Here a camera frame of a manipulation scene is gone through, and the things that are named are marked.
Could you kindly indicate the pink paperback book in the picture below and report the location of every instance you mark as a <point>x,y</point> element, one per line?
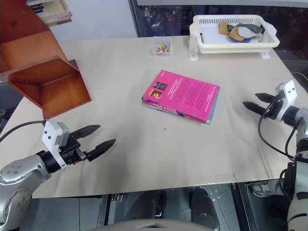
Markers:
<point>187,96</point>

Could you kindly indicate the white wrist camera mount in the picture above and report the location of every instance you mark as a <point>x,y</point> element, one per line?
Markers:
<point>51,134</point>
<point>288,90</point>

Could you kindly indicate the grey rounded robot torso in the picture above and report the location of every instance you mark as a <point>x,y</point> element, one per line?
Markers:
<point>154,226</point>

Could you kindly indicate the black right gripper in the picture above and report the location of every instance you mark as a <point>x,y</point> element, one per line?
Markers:
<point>276,109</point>

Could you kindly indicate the dark grey green cloth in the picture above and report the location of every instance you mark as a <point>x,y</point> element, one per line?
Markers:
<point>252,27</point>

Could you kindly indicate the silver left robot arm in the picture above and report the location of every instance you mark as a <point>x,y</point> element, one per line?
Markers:
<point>14,173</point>

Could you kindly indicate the mustard yellow cloth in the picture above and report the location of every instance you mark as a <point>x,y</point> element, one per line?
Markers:
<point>223,28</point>

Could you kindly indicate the clear plastic box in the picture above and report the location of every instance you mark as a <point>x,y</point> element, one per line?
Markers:
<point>168,41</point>

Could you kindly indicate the dark window frame post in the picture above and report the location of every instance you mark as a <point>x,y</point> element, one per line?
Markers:
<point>136,16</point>

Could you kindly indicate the white plastic basket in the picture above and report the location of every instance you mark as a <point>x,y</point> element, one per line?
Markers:
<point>209,45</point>

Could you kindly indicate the dark rounded shape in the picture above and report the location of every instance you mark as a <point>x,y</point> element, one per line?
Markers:
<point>204,207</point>

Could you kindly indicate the grey sneaker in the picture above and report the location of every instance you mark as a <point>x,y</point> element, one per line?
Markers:
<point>262,187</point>

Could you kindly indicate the white basket support foot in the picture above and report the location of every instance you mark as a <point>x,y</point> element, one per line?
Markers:
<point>265,55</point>
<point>193,54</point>

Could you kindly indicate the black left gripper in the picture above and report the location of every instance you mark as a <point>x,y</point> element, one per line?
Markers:
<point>72,151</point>

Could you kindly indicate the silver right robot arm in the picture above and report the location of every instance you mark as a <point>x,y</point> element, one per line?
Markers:
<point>302,146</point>

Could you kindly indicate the pale grey cloth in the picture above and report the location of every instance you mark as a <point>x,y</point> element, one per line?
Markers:
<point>244,32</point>

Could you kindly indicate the wooden shelf unit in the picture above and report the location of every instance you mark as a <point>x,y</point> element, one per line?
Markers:
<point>60,91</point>

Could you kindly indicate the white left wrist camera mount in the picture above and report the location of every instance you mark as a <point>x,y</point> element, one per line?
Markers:
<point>51,134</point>

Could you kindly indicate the blue cloth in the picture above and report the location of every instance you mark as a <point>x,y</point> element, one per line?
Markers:
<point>240,40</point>

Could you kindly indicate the coloured small pieces pile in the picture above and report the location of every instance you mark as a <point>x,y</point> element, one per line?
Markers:
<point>161,49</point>

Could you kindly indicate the beige cloth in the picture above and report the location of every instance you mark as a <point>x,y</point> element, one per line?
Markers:
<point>256,36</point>

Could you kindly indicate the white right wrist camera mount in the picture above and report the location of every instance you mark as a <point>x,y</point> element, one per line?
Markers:
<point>288,90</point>

